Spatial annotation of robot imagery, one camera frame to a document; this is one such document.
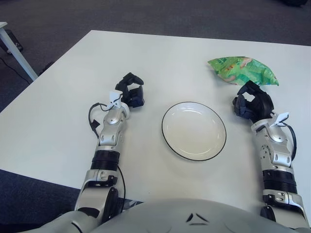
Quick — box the white plate with black rim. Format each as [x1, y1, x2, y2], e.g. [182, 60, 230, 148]
[161, 101, 227, 163]

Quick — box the grey robot torso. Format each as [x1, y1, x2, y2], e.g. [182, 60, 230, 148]
[34, 198, 311, 233]

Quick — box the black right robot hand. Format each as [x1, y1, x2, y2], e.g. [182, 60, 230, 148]
[231, 81, 275, 124]

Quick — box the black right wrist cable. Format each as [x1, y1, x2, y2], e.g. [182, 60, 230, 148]
[284, 121, 297, 158]

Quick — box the black cable on floor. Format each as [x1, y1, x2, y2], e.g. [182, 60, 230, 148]
[0, 57, 32, 84]

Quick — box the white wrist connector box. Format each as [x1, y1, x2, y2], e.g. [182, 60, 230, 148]
[272, 111, 290, 126]
[109, 90, 122, 109]

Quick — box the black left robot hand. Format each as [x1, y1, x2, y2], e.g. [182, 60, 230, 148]
[115, 72, 146, 108]

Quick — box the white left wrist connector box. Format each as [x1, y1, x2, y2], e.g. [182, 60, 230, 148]
[109, 90, 122, 109]

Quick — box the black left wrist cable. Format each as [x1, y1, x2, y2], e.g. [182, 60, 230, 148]
[87, 103, 111, 139]

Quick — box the white right wrist connector box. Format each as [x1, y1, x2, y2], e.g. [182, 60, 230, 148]
[272, 111, 290, 126]

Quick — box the black device under neighbouring table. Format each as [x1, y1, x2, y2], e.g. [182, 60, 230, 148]
[4, 29, 24, 53]

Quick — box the thin black left elbow cable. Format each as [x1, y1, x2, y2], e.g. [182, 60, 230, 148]
[116, 165, 127, 201]

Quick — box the green potato chips bag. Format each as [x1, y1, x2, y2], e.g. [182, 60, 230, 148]
[207, 55, 279, 86]

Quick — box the white table leg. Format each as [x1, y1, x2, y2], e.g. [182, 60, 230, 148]
[0, 21, 39, 81]

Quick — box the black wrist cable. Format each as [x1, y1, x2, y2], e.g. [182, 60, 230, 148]
[87, 103, 111, 139]
[284, 121, 297, 158]

